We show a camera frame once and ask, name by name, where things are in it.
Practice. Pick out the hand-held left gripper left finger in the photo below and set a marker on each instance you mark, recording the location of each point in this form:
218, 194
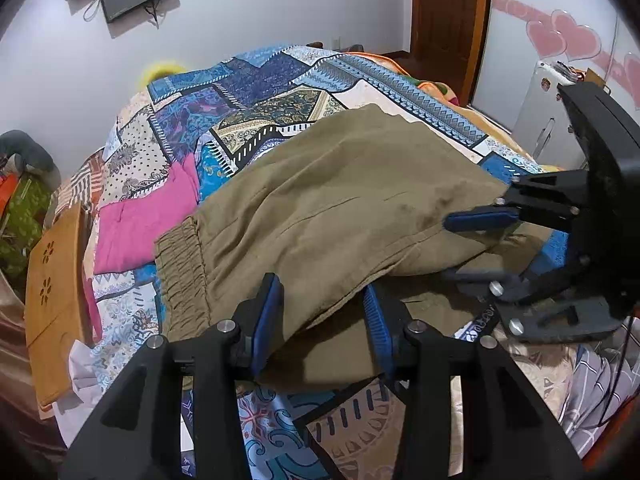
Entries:
264, 330

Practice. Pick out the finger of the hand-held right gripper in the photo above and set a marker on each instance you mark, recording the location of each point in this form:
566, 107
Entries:
550, 317
480, 220

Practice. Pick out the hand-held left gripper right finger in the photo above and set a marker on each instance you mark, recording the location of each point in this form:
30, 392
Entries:
374, 330

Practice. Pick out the khaki pants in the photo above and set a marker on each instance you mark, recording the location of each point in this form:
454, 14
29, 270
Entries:
345, 210

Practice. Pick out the grey checked cloth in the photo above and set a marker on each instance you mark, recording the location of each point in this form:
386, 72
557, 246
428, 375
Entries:
592, 395

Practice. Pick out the white cabinet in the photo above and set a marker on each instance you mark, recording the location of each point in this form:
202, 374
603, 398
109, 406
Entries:
537, 120

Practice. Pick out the pink cloth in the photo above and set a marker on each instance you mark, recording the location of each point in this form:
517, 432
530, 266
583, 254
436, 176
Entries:
135, 220

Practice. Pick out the white cloth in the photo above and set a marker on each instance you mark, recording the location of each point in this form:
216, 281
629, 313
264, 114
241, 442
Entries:
75, 390

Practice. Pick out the brown wooden door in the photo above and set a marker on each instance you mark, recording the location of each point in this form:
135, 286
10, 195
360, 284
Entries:
447, 15

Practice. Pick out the patchwork printed bed sheet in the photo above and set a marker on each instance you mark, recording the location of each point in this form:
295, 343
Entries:
250, 95

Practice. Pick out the green patterned cloth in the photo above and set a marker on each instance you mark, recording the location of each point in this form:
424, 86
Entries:
22, 215

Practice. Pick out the yellow round object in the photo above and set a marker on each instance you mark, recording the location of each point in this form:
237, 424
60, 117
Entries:
160, 71

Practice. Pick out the grey plush pillow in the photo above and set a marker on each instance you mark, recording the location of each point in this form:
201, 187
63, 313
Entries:
30, 152

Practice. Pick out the pink heart wall decal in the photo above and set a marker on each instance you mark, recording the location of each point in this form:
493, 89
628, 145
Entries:
570, 35

